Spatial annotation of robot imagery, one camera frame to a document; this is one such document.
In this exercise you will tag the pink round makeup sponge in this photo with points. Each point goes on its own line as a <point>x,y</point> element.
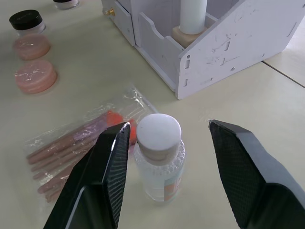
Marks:
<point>32,45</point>
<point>35,76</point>

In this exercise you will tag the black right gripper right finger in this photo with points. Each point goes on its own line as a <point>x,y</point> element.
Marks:
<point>250,176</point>

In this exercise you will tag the brush set in clear bag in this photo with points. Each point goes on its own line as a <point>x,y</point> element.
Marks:
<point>78,148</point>

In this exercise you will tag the gold drawer knob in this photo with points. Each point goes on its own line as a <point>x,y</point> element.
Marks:
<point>110,12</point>

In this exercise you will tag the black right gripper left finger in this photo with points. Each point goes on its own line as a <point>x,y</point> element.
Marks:
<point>104,181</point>

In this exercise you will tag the black lidded compact jar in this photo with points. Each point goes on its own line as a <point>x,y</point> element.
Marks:
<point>26,22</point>
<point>66,3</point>

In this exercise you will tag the white wooden cosmetic organizer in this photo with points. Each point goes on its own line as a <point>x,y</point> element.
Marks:
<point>214,40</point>

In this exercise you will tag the tall white bottle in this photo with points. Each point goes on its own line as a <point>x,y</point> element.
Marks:
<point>193,16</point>

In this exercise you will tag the clear bottle with white cap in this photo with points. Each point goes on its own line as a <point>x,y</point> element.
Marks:
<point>159,157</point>

